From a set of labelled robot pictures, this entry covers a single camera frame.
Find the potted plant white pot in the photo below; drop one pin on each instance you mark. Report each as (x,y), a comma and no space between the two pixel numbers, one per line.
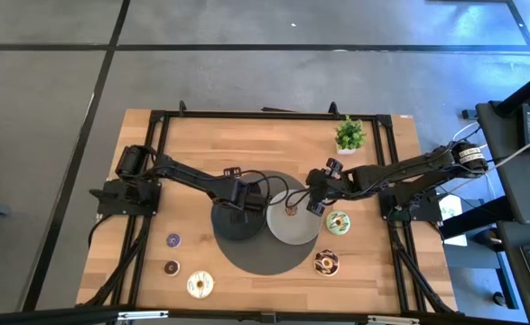
(349,135)

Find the black side desk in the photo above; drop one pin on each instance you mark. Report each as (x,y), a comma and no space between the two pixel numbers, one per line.
(517,189)

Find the black diagonal pole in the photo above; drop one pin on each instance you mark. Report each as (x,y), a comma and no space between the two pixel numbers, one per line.
(524,92)

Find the grey plate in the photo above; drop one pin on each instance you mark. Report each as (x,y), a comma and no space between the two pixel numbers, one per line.
(291,230)

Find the large mint drizzled donut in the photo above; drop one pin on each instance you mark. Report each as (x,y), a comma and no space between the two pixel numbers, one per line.
(338,222)

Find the large chocolate striped donut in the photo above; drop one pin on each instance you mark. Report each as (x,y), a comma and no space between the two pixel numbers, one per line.
(326,262)

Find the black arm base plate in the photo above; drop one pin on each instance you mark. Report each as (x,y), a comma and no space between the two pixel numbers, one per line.
(413,205)
(129,196)

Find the small chocolate donut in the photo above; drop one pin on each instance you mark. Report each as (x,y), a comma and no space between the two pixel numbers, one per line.
(171,267)

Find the white paper sheet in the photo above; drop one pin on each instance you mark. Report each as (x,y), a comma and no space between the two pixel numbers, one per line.
(452,212)

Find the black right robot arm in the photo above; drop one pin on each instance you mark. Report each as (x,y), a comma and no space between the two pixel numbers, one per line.
(404,169)

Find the black plate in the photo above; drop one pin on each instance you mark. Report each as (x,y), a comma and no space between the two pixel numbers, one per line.
(246,230)

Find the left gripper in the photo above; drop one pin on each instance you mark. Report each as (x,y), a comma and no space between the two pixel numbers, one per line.
(242,198)

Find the round grey woven placemat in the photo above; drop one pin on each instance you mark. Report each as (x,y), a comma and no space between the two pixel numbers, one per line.
(264,257)

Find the black aluminium table frame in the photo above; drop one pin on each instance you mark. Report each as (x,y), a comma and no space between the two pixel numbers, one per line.
(269,115)

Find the small purple donut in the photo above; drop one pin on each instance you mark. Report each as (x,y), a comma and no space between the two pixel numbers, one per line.
(173,240)

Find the large cream drizzled donut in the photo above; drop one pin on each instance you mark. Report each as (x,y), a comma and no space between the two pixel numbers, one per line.
(200,284)

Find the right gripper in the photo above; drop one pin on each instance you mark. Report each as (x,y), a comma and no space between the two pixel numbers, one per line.
(325,185)

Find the small sprinkle donut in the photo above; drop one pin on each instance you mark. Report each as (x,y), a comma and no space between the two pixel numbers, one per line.
(291,210)

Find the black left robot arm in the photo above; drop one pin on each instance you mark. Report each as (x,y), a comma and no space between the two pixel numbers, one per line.
(188,173)

